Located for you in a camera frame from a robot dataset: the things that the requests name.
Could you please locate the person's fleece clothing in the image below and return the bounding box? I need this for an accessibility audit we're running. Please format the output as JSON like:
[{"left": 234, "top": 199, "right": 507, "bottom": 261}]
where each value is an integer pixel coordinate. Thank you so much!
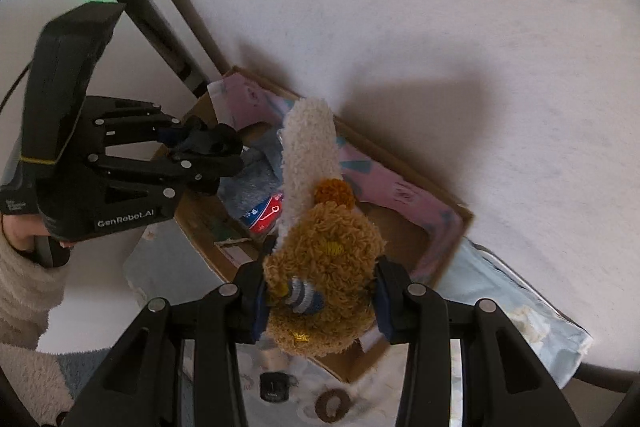
[{"left": 0, "top": 342, "right": 118, "bottom": 427}]

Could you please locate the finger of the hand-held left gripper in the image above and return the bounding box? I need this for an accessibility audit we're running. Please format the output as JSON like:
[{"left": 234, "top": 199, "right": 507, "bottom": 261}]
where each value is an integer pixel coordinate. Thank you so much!
[
  {"left": 89, "top": 156, "right": 247, "bottom": 196},
  {"left": 94, "top": 99, "right": 209, "bottom": 148}
]

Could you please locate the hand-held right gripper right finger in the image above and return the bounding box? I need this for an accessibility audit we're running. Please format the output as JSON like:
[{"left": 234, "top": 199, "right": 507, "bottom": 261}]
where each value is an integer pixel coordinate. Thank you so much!
[{"left": 372, "top": 259, "right": 581, "bottom": 427}]

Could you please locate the grey blue cloth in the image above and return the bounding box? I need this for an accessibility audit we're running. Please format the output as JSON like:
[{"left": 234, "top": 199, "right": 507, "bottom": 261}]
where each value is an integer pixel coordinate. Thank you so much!
[{"left": 219, "top": 146, "right": 287, "bottom": 219}]

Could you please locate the beige bottle with black cap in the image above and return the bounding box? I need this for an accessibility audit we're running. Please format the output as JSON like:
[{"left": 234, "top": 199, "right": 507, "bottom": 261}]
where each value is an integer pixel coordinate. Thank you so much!
[{"left": 258, "top": 370, "right": 291, "bottom": 404}]

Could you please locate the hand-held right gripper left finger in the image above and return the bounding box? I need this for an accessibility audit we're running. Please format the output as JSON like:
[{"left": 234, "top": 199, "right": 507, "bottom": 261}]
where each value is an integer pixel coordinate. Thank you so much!
[{"left": 62, "top": 237, "right": 279, "bottom": 427}]

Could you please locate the cardboard box with pink lining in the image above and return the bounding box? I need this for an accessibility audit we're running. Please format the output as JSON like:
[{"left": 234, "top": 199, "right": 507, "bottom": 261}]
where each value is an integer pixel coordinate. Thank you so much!
[{"left": 172, "top": 66, "right": 475, "bottom": 384}]

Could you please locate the light blue floral blanket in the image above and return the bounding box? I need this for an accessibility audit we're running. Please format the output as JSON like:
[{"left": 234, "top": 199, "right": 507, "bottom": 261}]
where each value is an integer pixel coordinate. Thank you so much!
[{"left": 122, "top": 222, "right": 594, "bottom": 427}]

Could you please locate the red and blue card box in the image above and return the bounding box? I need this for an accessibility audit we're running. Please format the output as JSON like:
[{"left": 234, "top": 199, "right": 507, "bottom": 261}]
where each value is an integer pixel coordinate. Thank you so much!
[{"left": 239, "top": 193, "right": 287, "bottom": 236}]

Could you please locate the white desktop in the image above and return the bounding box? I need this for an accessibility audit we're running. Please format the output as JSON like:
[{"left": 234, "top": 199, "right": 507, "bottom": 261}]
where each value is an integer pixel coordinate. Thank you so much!
[{"left": 37, "top": 227, "right": 151, "bottom": 353}]

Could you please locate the white crumpled tissue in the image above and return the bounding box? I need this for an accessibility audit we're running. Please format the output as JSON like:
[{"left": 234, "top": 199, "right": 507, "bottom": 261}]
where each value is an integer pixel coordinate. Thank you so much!
[{"left": 509, "top": 306, "right": 552, "bottom": 344}]

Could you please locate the person's left hand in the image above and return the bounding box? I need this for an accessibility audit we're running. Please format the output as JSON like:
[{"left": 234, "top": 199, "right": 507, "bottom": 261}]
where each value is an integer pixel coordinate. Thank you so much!
[{"left": 1, "top": 214, "right": 38, "bottom": 254}]

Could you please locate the brown hair scrunchie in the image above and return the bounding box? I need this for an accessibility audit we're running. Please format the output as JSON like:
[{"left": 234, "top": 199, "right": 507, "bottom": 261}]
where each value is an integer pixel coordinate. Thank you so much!
[{"left": 313, "top": 386, "right": 354, "bottom": 423}]

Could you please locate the brown and white plush toy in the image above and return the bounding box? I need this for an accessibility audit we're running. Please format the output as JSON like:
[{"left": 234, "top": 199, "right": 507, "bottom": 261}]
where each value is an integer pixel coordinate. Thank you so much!
[{"left": 262, "top": 97, "right": 387, "bottom": 358}]

